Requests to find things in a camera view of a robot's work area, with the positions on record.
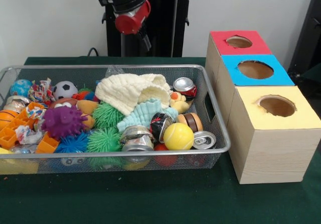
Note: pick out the yellow tennis ball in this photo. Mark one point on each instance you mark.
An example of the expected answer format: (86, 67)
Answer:
(178, 136)

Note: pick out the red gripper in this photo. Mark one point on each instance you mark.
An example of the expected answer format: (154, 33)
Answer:
(132, 18)

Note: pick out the wooden box with three holes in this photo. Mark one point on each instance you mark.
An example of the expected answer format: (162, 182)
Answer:
(273, 143)

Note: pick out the crushed silver can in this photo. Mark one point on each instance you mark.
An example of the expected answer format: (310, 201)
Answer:
(136, 138)

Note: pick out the dark green table cloth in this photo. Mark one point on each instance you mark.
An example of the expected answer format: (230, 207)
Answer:
(150, 199)

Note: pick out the green spiky ball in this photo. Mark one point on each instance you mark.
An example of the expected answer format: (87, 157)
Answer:
(104, 140)

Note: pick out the small orange basketball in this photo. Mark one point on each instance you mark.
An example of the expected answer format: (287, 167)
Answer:
(7, 119)

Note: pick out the clear plastic bag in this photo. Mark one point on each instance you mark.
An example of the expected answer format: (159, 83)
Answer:
(113, 71)

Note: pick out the light teal cloth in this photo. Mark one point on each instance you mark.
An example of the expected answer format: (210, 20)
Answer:
(143, 114)

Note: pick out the red soda can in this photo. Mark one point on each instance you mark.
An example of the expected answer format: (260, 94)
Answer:
(184, 86)

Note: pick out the small soccer ball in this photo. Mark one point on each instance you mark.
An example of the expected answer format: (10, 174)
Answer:
(65, 90)

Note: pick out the clear shallow mesh bin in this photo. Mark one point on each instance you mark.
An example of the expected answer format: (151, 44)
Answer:
(210, 108)

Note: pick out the silver can with pull tab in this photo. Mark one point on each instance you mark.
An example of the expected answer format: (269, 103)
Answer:
(204, 140)

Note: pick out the purple spiky ball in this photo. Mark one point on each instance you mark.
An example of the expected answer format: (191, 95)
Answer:
(64, 122)

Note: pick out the cream knitted cloth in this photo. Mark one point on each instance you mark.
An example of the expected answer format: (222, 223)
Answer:
(129, 89)

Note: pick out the black side stand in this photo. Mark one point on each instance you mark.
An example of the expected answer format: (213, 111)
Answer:
(311, 33)

